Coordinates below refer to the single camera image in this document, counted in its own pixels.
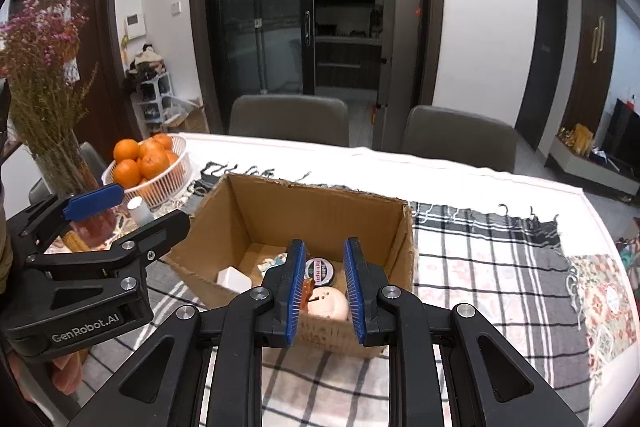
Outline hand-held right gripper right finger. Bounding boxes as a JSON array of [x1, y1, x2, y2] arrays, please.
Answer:
[[342, 237, 586, 427]]

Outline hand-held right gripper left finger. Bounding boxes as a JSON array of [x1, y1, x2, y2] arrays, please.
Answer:
[[67, 239, 307, 427]]

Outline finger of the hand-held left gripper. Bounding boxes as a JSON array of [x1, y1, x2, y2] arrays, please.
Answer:
[[25, 209, 192, 280], [10, 184, 125, 258]]

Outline beige round socket hub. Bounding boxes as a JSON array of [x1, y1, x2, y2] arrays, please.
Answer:
[[300, 285, 349, 322]]

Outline round black tin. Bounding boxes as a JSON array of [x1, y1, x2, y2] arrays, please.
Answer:
[[304, 257, 337, 286]]

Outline astronaut figure keychain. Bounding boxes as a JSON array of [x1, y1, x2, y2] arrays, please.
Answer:
[[257, 254, 288, 278]]

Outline white charger adapter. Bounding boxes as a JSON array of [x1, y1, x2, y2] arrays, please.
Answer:
[[216, 266, 252, 294]]

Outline brown cardboard box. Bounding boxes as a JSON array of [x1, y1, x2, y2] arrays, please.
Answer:
[[162, 172, 418, 360]]

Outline person's left hand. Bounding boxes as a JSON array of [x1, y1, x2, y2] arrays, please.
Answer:
[[50, 352, 86, 397]]

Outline small white bottle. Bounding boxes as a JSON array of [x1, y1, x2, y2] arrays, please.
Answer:
[[127, 197, 153, 226]]

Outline glass vase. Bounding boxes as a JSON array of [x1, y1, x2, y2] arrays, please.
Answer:
[[32, 134, 118, 253]]

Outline white plastic fruit basket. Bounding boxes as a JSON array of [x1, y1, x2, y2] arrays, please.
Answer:
[[101, 134, 193, 210]]

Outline pile of oranges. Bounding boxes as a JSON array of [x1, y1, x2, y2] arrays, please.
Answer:
[[112, 133, 180, 202]]

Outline cluttered shoe rack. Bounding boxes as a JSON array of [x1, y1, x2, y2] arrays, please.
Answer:
[[125, 44, 176, 135]]

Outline grey plaid tablecloth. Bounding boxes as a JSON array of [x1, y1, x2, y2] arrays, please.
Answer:
[[82, 159, 593, 427]]

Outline dried flower bouquet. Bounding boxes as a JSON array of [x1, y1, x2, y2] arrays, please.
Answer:
[[0, 0, 98, 158]]

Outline grey chair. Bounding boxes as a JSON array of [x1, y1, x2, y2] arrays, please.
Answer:
[[400, 105, 518, 172], [228, 95, 349, 148]]

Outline brown wooden door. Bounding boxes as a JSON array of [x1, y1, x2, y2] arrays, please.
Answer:
[[12, 0, 143, 158]]

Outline glass sliding door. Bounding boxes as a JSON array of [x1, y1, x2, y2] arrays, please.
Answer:
[[189, 0, 446, 138]]

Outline grey television stand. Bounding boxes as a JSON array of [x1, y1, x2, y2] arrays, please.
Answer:
[[545, 134, 640, 202]]

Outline grey refrigerator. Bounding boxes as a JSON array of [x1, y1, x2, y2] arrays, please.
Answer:
[[372, 0, 426, 152]]

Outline colourful cloth pile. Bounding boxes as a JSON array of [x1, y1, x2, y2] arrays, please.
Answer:
[[617, 217, 640, 288]]

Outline dark interior door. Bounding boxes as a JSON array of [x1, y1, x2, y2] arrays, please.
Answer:
[[515, 0, 568, 150]]

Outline black television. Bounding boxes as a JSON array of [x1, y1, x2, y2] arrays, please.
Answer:
[[607, 98, 640, 175]]

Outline dark brown cabinet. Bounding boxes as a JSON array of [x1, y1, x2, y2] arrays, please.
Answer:
[[565, 0, 617, 142]]

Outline white wall intercom panel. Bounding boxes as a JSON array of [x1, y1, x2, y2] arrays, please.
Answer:
[[124, 13, 146, 40]]

